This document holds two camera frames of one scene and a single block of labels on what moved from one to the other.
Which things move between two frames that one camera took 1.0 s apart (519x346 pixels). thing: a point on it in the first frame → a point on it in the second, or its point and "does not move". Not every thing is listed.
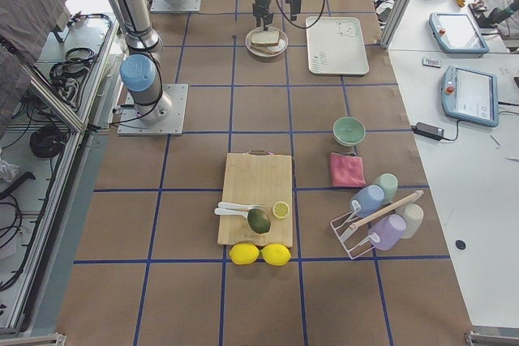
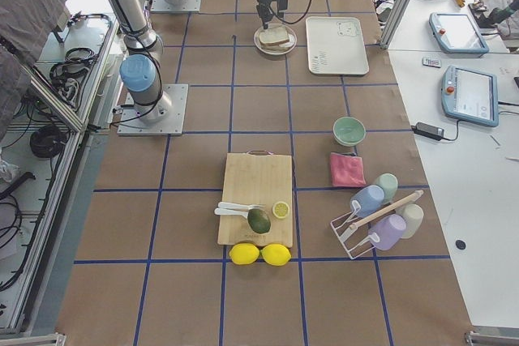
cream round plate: (283, 43) → (289, 44)
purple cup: (386, 232) does not move
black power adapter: (428, 130) does not move
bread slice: (268, 38) does not move
